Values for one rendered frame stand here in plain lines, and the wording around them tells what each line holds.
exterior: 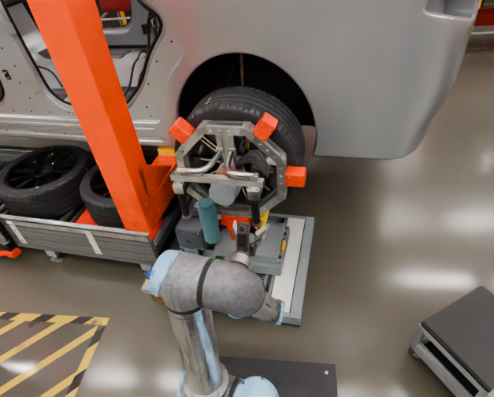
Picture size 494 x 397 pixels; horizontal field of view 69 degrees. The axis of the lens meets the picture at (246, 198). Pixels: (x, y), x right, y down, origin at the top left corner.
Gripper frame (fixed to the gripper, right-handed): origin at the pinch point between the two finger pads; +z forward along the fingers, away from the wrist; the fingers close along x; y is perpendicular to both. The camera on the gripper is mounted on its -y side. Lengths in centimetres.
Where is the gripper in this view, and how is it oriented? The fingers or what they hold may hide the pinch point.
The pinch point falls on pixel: (252, 220)
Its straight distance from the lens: 152.4
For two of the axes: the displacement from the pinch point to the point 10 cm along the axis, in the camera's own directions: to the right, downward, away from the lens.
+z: 2.4, -6.4, 7.3
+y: 1.1, 7.7, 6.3
